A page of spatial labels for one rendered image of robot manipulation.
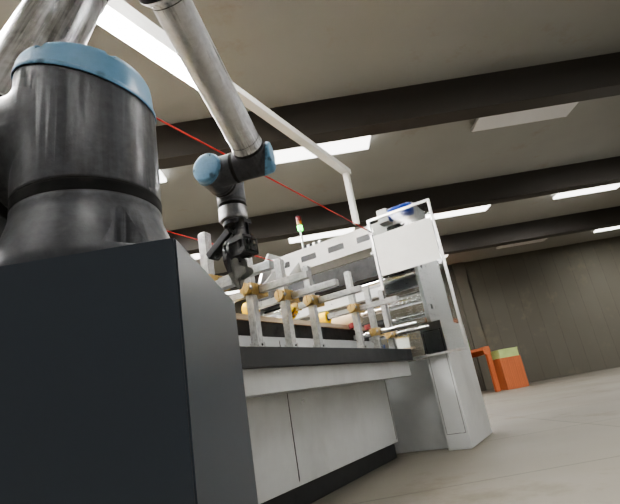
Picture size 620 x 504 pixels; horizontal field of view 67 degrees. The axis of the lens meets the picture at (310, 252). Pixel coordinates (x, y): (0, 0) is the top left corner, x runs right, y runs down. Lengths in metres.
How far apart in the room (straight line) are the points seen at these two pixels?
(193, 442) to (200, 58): 0.94
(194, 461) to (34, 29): 0.70
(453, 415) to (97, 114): 3.17
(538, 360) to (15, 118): 13.27
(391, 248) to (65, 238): 3.27
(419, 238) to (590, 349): 10.91
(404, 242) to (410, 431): 1.39
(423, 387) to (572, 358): 10.45
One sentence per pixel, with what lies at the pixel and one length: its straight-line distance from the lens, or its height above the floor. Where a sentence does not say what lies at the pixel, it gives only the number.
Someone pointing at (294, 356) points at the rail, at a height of 0.66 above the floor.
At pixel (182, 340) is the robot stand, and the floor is 0.52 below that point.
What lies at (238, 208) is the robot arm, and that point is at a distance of 1.44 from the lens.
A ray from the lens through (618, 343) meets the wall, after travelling 14.53.
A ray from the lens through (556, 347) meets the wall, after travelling 13.76.
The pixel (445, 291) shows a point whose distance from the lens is 3.44.
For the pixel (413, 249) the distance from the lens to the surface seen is 3.55.
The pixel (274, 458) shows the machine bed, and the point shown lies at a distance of 2.27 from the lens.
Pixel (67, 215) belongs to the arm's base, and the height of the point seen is 0.66.
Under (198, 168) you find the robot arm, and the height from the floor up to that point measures 1.14.
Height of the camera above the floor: 0.46
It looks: 18 degrees up
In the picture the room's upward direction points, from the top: 10 degrees counter-clockwise
